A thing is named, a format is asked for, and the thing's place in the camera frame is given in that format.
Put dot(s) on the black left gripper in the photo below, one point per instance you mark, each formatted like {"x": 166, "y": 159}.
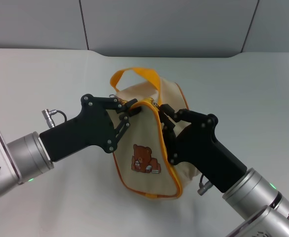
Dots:
{"x": 85, "y": 133}

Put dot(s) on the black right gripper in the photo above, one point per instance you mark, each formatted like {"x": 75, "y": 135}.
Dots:
{"x": 203, "y": 150}

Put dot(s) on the small metal zipper pull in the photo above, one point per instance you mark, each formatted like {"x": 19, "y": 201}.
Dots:
{"x": 155, "y": 101}
{"x": 112, "y": 95}

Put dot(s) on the beige food bag yellow trim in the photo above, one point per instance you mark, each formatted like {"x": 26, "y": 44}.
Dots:
{"x": 144, "y": 138}

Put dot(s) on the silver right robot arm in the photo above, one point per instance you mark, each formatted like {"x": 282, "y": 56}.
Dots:
{"x": 260, "y": 202}

